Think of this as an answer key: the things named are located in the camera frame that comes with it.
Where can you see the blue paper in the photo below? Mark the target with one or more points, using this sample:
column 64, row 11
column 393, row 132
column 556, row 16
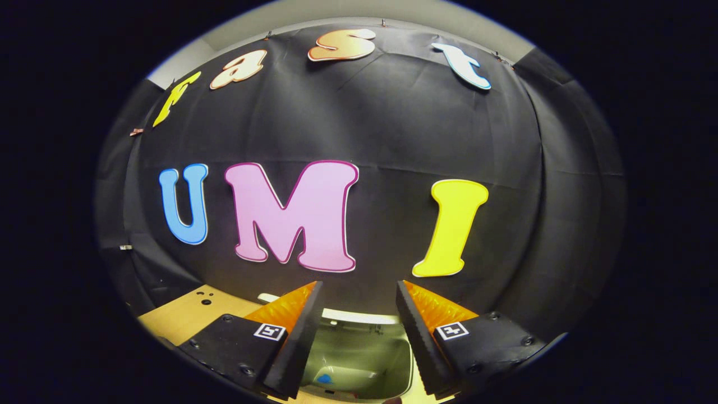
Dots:
column 324, row 379

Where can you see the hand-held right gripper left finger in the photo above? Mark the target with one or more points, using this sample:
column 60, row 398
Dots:
column 297, row 342

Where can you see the black backdrop cloth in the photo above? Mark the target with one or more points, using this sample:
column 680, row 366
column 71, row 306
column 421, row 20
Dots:
column 392, row 140

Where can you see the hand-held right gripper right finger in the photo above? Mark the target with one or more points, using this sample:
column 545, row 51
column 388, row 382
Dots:
column 423, row 348

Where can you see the green desktop garbage bin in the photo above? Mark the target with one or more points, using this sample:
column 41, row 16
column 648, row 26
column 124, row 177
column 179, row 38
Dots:
column 359, row 353

